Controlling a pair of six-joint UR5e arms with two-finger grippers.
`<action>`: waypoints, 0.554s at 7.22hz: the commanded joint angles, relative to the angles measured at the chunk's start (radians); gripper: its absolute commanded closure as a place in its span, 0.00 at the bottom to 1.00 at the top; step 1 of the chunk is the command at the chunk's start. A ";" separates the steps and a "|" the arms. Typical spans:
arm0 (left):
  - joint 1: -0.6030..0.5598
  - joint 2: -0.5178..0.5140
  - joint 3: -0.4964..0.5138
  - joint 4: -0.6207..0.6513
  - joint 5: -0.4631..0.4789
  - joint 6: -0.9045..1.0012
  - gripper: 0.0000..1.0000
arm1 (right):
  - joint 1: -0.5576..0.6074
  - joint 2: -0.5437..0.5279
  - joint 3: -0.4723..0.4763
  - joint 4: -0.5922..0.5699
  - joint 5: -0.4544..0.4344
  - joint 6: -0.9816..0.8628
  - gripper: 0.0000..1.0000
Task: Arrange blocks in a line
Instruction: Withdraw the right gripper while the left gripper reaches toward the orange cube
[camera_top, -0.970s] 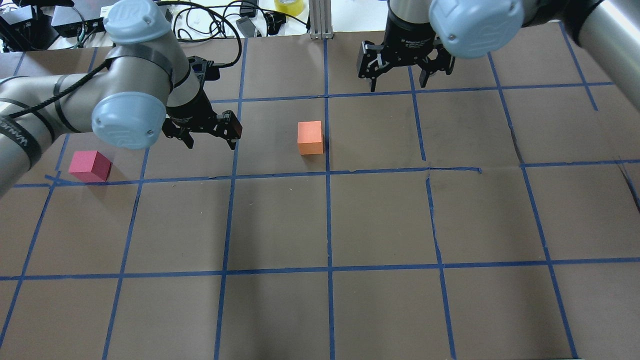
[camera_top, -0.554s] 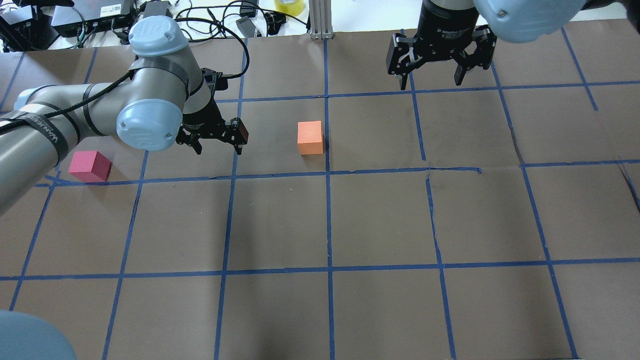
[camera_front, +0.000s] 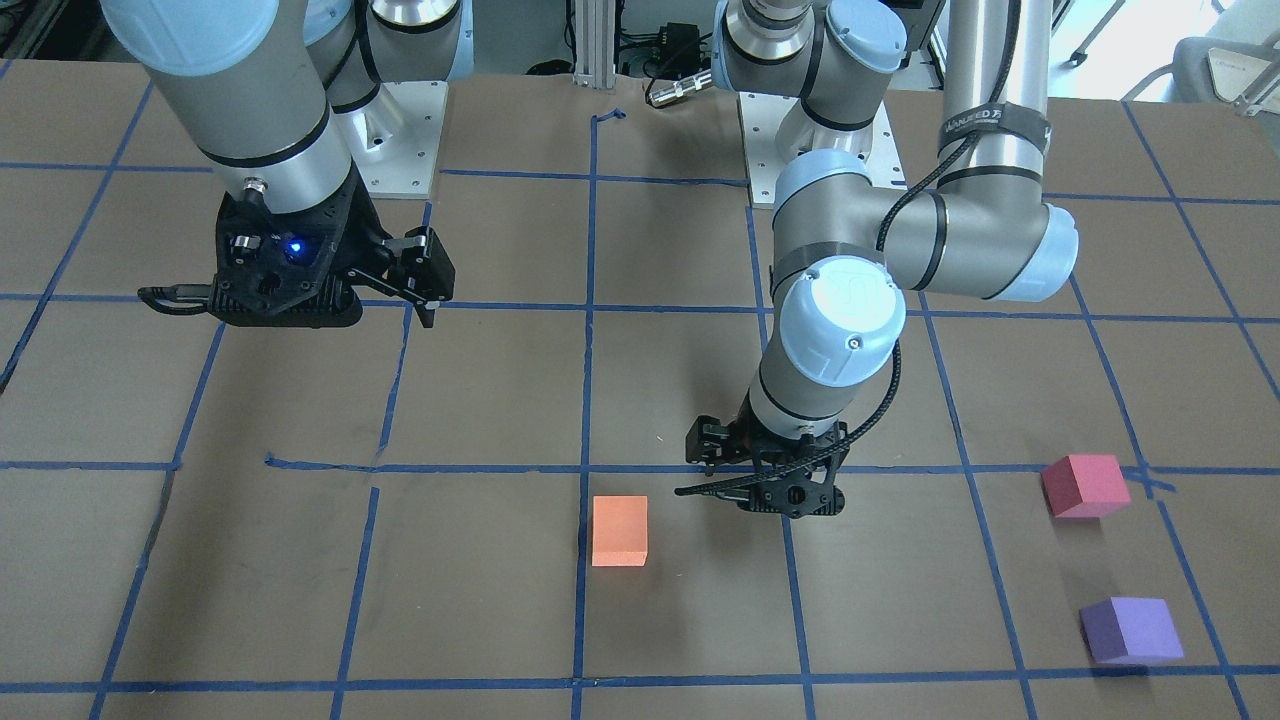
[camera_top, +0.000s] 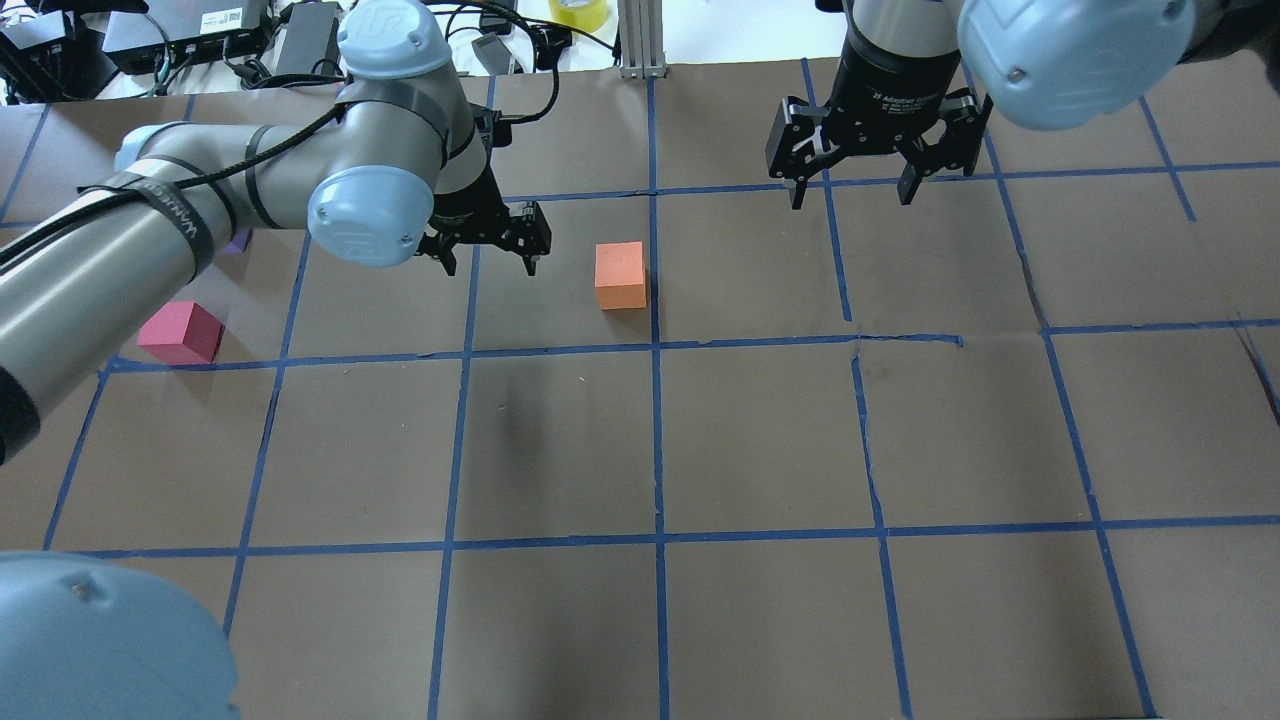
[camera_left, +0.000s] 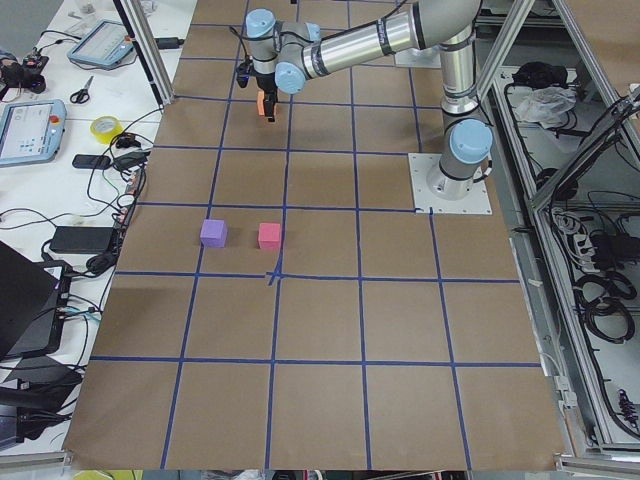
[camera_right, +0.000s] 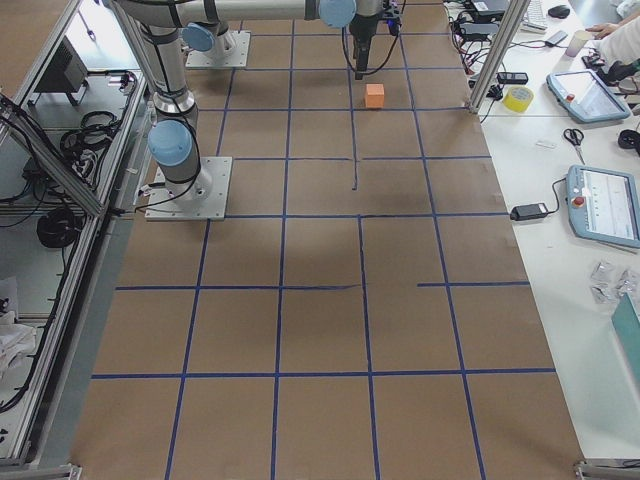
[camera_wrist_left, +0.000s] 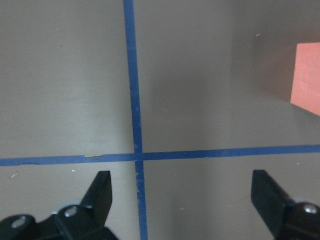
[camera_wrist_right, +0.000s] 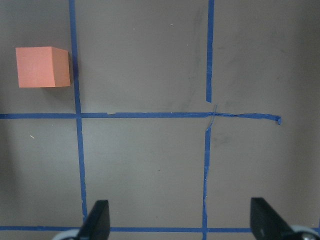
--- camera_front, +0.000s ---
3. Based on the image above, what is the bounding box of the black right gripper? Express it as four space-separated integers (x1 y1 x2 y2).
207 167 456 328

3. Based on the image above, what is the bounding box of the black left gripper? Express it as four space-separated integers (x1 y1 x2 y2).
685 395 851 519

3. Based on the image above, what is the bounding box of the orange foam block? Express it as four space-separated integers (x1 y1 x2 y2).
591 495 649 568

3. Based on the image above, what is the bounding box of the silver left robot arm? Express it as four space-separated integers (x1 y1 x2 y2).
677 1 1079 518

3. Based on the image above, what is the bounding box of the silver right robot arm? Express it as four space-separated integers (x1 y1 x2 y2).
101 1 474 329

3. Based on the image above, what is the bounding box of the silver metal connector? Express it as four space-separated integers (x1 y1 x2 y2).
645 69 714 109

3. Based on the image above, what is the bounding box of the black power adapter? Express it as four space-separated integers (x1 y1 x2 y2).
657 22 701 67

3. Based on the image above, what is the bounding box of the pink foam block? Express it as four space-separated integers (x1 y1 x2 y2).
1039 454 1132 519

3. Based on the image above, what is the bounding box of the purple foam block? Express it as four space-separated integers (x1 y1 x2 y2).
1079 597 1185 665

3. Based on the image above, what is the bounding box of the grey chair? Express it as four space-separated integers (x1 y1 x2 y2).
1123 33 1279 117

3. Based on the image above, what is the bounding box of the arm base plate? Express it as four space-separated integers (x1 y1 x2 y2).
335 81 449 200
739 92 908 210

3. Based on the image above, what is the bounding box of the aluminium profile post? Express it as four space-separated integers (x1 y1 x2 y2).
572 0 617 94

